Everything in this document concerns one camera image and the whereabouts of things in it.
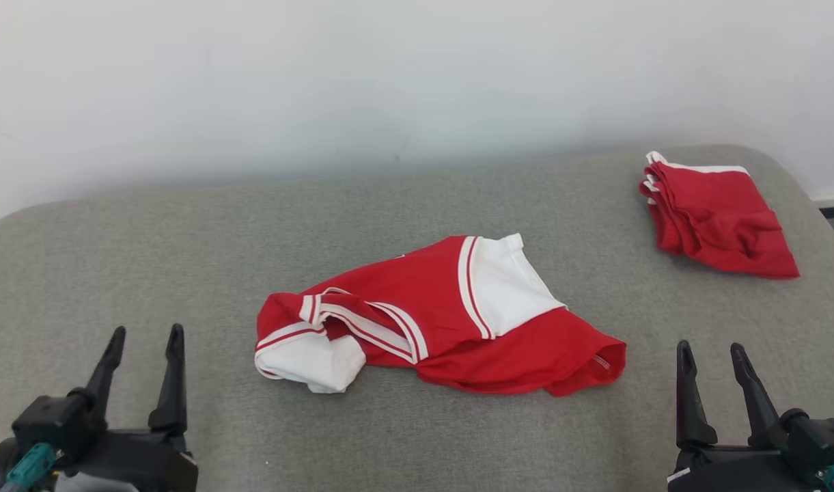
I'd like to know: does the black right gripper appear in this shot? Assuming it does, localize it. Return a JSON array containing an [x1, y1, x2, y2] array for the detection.
[[667, 340, 827, 492]]

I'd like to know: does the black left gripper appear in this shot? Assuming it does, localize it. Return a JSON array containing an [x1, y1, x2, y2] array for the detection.
[[74, 323, 199, 492]]

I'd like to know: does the red and white shirt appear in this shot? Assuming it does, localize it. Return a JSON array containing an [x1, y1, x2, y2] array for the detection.
[[254, 233, 627, 398]]

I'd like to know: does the folded red garment pile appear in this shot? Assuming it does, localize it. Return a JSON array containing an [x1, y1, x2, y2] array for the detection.
[[639, 151, 801, 279]]

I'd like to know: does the teal left camera cable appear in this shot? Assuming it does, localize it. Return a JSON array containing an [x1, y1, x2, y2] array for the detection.
[[0, 442, 55, 492]]

